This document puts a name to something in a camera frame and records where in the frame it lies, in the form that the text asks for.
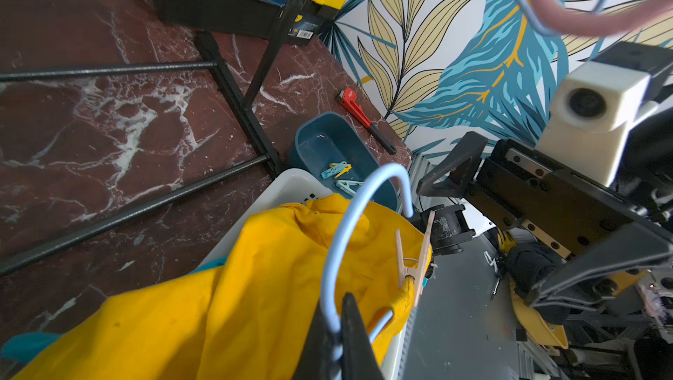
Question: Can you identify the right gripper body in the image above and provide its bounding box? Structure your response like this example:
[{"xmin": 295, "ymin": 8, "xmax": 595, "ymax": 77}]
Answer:
[{"xmin": 465, "ymin": 139, "xmax": 672, "ymax": 256}]

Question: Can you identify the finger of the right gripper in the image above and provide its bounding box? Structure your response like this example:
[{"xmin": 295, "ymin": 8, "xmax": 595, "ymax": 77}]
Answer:
[
  {"xmin": 416, "ymin": 131, "xmax": 488, "ymax": 199},
  {"xmin": 525, "ymin": 222, "xmax": 672, "ymax": 311}
]

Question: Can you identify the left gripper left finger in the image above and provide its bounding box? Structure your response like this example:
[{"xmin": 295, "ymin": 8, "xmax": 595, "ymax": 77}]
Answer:
[{"xmin": 292, "ymin": 304, "xmax": 337, "ymax": 380}]

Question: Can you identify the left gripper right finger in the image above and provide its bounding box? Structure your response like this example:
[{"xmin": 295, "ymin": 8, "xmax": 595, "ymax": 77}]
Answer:
[{"xmin": 341, "ymin": 292, "xmax": 384, "ymax": 380}]

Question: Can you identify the light blue wire hanger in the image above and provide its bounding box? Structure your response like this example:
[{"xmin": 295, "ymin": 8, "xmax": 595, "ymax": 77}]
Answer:
[{"xmin": 319, "ymin": 163, "xmax": 415, "ymax": 380}]

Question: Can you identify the yellow t-shirt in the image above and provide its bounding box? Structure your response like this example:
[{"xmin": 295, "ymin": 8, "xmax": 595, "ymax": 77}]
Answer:
[{"xmin": 9, "ymin": 192, "xmax": 433, "ymax": 380}]

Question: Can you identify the beige clothespin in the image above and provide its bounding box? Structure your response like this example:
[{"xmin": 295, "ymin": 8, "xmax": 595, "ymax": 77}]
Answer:
[{"xmin": 395, "ymin": 211, "xmax": 436, "ymax": 308}]

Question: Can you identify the pale green clothespin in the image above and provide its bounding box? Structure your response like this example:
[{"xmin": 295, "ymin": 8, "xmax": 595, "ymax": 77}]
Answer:
[{"xmin": 335, "ymin": 179, "xmax": 363, "ymax": 197}]

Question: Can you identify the yellow clothespin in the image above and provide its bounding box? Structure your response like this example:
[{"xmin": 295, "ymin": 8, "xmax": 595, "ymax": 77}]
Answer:
[{"xmin": 335, "ymin": 164, "xmax": 352, "ymax": 178}]

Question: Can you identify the pink wire hanger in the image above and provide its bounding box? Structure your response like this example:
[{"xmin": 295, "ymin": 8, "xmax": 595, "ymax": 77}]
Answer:
[{"xmin": 526, "ymin": 0, "xmax": 672, "ymax": 38}]

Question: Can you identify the teal blue t-shirt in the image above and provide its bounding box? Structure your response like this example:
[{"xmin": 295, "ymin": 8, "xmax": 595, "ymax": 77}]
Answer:
[{"xmin": 0, "ymin": 258, "xmax": 227, "ymax": 365}]

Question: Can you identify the mint clothespin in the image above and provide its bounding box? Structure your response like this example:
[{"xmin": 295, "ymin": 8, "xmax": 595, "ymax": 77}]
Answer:
[{"xmin": 321, "ymin": 161, "xmax": 348, "ymax": 179}]

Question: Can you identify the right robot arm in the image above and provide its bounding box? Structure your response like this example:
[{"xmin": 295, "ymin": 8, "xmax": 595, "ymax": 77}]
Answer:
[{"xmin": 417, "ymin": 113, "xmax": 672, "ymax": 334}]

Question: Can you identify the dark teal tray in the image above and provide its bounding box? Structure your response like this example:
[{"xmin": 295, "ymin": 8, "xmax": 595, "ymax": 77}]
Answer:
[{"xmin": 287, "ymin": 112, "xmax": 380, "ymax": 199}]

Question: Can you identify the red pipe wrench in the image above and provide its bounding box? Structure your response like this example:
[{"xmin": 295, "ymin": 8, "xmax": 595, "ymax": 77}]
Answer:
[{"xmin": 336, "ymin": 88, "xmax": 397, "ymax": 155}]

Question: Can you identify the white plastic basket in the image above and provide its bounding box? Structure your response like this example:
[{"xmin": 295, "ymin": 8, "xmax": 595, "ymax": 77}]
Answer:
[{"xmin": 193, "ymin": 169, "xmax": 416, "ymax": 379}]

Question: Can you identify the black clothes rack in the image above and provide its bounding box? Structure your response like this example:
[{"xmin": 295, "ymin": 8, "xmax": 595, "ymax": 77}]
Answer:
[{"xmin": 1, "ymin": 0, "xmax": 306, "ymax": 277}]

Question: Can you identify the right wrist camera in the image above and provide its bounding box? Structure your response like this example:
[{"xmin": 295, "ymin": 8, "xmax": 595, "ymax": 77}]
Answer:
[{"xmin": 535, "ymin": 42, "xmax": 672, "ymax": 186}]

